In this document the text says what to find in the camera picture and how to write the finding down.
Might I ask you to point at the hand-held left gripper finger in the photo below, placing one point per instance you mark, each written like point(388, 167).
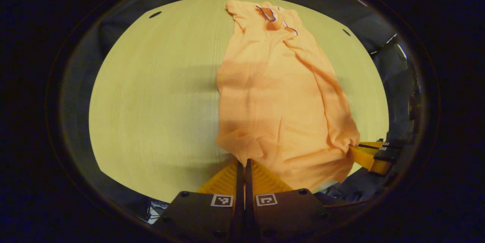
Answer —
point(248, 182)
point(240, 182)

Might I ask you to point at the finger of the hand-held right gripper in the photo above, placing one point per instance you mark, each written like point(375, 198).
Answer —
point(369, 159)
point(373, 144)

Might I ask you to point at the orange T-shirt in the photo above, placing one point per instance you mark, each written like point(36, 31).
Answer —
point(276, 102)

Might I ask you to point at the person's blue clothing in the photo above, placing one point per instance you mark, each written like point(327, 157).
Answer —
point(352, 192)

